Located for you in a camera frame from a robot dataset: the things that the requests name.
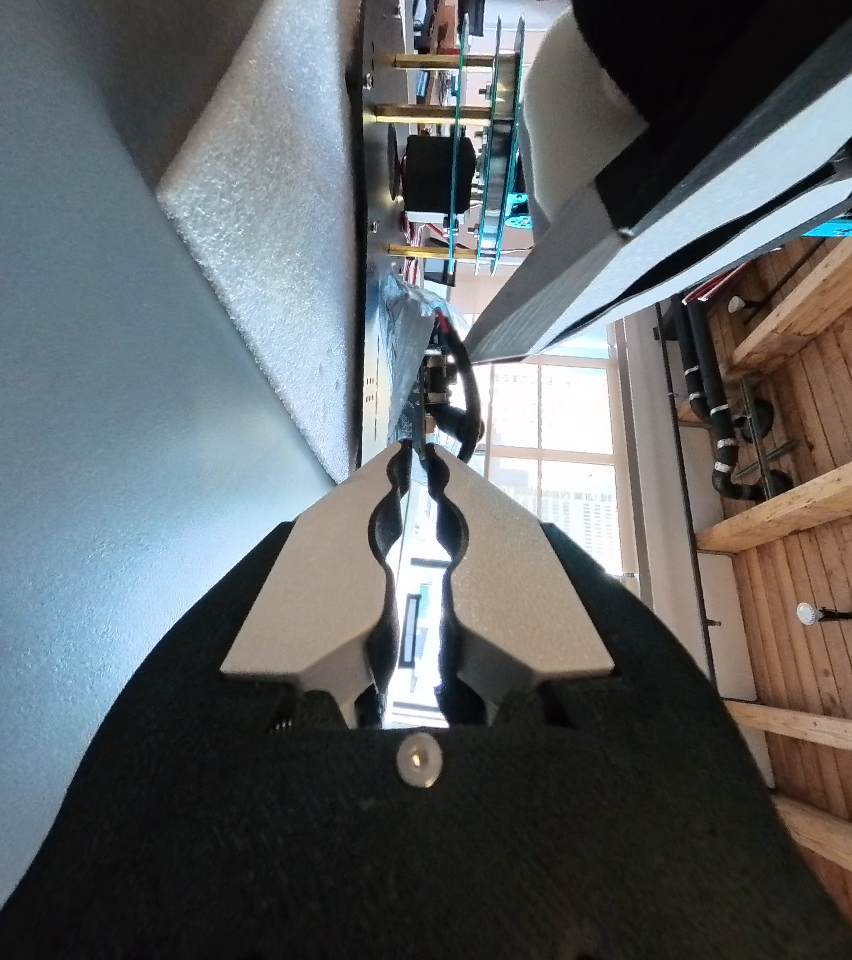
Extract black ceiling pipes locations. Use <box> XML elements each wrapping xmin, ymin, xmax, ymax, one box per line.
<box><xmin>671</xmin><ymin>297</ymin><xmax>794</xmax><ymax>504</ymax></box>

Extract black metal base plate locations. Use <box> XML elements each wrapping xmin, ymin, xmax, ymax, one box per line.
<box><xmin>359</xmin><ymin>0</ymin><xmax>400</xmax><ymax>451</ymax></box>

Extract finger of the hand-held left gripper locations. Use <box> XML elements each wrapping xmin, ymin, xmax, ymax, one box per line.
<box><xmin>464</xmin><ymin>38</ymin><xmax>852</xmax><ymax>364</ymax></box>

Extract white foam sheet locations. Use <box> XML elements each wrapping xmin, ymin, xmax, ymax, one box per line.
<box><xmin>156</xmin><ymin>0</ymin><xmax>367</xmax><ymax>481</ymax></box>

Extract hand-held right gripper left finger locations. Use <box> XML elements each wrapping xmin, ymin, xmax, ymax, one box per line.
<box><xmin>221</xmin><ymin>443</ymin><xmax>412</xmax><ymax>732</ymax></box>

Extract large office windows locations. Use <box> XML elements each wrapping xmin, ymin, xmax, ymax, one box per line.
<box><xmin>404</xmin><ymin>338</ymin><xmax>644</xmax><ymax>706</ymax></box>

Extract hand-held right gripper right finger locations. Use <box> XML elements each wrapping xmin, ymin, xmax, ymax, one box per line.
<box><xmin>426</xmin><ymin>443</ymin><xmax>617</xmax><ymax>729</ymax></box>

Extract black cable loop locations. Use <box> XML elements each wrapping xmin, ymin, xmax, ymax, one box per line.
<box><xmin>423</xmin><ymin>323</ymin><xmax>484</xmax><ymax>459</ymax></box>

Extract silver plastic parts bag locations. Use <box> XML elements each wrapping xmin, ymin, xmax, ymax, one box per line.
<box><xmin>378</xmin><ymin>270</ymin><xmax>449</xmax><ymax>721</ymax></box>

